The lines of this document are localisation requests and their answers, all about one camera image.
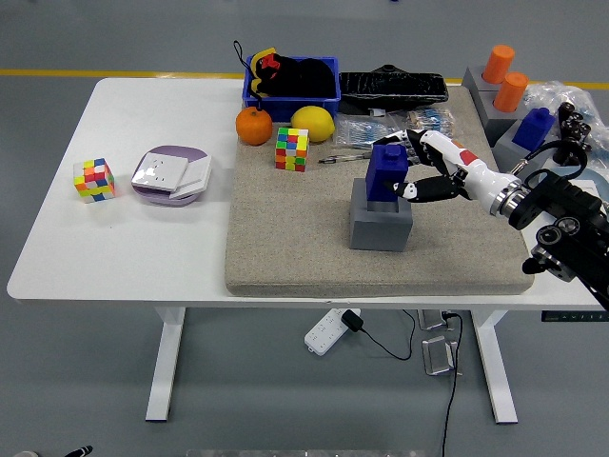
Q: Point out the black plastic-wrapped device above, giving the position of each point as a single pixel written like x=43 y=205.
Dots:
x=395 y=88

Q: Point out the clear metal bracket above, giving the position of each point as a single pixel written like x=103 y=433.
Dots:
x=438 y=356
x=432 y=320

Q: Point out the orange fruit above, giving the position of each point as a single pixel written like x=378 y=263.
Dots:
x=253 y=126

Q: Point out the black fabric bundle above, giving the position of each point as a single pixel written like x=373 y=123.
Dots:
x=309 y=78

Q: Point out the grey-brown table mat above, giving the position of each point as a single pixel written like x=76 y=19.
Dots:
x=295 y=238

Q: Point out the orange cylinder seal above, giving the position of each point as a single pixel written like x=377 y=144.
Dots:
x=498 y=62
x=510 y=91

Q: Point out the black plug adapter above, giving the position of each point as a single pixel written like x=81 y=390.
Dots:
x=352 y=320

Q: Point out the black table control panel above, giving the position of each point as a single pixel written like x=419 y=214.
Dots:
x=566 y=316

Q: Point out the silver black pen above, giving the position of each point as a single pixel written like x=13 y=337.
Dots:
x=342 y=158

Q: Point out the white power strip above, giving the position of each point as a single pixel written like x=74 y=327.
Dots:
x=323 y=333

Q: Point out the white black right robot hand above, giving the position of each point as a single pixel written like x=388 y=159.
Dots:
x=485 y=183

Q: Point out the dark brown dotted cylinder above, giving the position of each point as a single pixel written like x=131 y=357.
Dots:
x=569 y=127
x=566 y=110
x=577 y=119
x=585 y=131
x=562 y=156

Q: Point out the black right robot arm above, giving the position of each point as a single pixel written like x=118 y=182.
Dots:
x=561 y=200

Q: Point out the blue square seal stamp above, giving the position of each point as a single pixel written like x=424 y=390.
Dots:
x=383 y=169
x=534 y=128

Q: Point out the white wall switch panel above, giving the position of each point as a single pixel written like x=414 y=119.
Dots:
x=197 y=178

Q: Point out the small white tag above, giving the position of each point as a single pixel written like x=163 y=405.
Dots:
x=377 y=113

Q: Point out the white wall socket panel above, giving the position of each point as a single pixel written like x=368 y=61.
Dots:
x=157 y=173

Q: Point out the white table leg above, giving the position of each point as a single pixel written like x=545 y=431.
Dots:
x=166 y=371
x=497 y=381

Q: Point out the clear crumpled plastic bag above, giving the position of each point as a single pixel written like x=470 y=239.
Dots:
x=547 y=93

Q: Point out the clear bag of resistors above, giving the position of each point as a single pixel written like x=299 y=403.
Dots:
x=357 y=129
x=428 y=119

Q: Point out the blue plastic bin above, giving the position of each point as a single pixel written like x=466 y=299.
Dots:
x=285 y=107

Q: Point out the colourful puzzle cube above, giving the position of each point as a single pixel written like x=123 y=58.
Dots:
x=291 y=150
x=94 y=181

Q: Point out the yellow red black object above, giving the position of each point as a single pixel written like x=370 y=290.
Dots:
x=264 y=62

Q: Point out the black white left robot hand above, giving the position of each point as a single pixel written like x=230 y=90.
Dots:
x=81 y=451

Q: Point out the yellow lemon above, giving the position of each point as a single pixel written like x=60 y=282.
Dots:
x=312 y=124

